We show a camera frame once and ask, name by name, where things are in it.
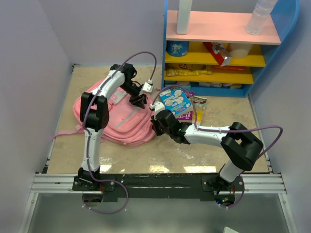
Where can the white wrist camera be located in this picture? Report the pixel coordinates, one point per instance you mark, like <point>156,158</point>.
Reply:
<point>147,88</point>
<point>157,107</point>

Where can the red snack box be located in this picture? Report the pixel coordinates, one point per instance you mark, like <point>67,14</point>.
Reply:
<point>219,53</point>

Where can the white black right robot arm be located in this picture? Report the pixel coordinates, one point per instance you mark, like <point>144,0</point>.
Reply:
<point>242,147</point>

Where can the pink student backpack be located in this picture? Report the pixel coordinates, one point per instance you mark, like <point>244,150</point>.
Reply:
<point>128,124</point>

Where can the blue illustrated book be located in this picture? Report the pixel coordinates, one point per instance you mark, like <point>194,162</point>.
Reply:
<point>177,101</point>

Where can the blue round tin can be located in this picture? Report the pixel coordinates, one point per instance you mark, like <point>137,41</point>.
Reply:
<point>177,48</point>

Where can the white plastic cup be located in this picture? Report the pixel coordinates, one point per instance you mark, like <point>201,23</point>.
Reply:
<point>239,51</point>

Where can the clear plastic water bottle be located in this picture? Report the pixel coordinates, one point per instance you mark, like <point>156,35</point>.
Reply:
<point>259,16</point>

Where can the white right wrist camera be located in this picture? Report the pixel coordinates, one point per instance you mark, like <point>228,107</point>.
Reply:
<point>157,107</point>

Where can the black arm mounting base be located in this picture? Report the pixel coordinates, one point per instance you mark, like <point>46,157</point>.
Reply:
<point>200,186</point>

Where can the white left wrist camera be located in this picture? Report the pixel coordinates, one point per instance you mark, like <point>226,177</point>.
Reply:
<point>147,88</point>

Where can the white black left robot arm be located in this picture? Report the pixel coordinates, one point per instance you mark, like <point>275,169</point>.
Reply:
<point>94,114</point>

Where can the red flat package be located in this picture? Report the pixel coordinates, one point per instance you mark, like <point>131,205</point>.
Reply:
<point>231,69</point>

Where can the purple book underneath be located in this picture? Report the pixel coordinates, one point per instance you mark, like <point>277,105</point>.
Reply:
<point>187,117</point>

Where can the blue wooden shelf unit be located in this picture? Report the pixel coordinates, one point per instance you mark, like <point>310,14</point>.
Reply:
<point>225,28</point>

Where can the white tall bottle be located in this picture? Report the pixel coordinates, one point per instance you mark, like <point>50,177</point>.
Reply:
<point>183,16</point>

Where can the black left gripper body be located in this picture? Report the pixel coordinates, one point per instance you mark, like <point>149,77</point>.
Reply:
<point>133,91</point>

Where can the yellow chips bag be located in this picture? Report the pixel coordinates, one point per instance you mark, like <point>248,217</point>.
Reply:
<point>173,70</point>

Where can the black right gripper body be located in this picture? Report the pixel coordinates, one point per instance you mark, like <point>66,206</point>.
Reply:
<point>158,129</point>

